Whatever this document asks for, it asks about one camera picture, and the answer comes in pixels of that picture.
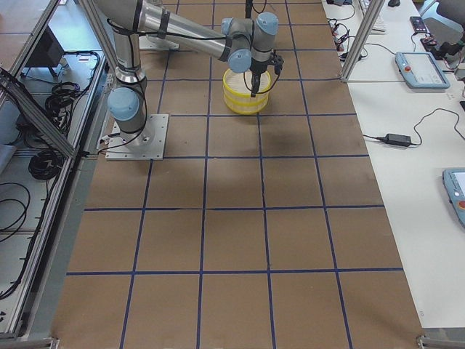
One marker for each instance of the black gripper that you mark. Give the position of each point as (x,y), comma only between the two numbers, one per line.
(258,67)

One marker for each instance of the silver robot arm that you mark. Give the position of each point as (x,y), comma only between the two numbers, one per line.
(244,44)

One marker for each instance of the black power adapter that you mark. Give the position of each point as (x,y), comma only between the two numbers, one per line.
(395,139)

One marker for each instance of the blue teach pendant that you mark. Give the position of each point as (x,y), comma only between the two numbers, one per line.
(453,181)
(420,71)

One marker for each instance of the black smartphone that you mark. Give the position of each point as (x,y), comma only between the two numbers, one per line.
(418,25)

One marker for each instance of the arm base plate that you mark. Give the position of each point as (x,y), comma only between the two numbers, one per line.
(148,145)

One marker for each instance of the aluminium frame post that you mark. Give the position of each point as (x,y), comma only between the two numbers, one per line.
(364,30)

